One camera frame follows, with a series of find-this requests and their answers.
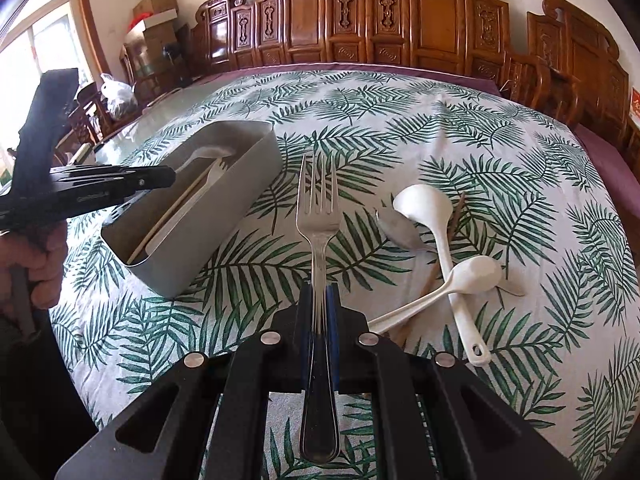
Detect metal spoon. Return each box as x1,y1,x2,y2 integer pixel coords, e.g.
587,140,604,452
375,207,527,297

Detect carved wooden sofa bench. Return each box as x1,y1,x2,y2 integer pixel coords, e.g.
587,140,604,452
189,0,551,111

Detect long purple seat cushion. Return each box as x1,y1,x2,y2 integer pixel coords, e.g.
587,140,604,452
220,62,506,97

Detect wooden dining chair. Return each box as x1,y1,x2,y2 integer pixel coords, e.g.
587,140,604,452
65,82,109,161

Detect metal fork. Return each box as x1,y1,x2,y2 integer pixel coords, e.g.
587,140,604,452
295,152,342,463

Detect carved wooden armchair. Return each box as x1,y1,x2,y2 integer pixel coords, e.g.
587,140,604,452
527,0,640,176

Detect wooden chopstick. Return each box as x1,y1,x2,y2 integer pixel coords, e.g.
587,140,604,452
126,165,216,265
390,190,467,346

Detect person's left hand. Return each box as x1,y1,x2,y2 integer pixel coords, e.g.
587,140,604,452
0,219,69,323

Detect white plastic fork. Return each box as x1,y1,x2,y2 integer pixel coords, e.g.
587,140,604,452
142,157,228,256

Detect short purple seat cushion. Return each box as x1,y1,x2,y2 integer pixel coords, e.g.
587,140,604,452
575,125,640,186

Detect leaf-print tablecloth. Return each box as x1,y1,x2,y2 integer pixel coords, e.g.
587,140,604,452
47,69,640,480

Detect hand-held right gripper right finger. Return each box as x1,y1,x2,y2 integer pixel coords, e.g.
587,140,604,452
325,284,583,480

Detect grey rectangular container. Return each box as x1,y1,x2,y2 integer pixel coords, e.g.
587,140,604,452
100,120,281,300

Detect white plastic spoon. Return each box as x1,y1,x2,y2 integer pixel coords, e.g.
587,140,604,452
170,145,234,173
367,255,503,336
392,183,493,367

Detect white plastic bag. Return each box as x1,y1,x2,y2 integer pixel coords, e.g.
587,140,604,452
100,72,139,119

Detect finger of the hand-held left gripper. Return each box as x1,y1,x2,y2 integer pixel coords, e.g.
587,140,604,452
47,164,177,191

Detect wooden door frame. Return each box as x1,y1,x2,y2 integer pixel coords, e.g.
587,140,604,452
0,0,112,87

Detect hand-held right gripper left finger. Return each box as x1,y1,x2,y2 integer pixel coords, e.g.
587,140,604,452
54,282,316,480

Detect brown cardboard box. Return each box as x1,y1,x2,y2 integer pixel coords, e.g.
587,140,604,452
132,0,179,17

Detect stacked cardboard boxes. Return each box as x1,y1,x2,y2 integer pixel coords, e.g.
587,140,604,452
142,24,179,53

